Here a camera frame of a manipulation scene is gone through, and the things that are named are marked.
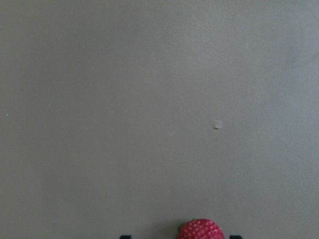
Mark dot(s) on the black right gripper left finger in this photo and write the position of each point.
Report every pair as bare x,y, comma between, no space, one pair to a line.
125,237

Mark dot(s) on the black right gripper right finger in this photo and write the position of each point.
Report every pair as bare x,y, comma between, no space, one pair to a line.
235,237

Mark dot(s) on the red strawberry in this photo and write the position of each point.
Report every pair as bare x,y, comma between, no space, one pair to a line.
200,229

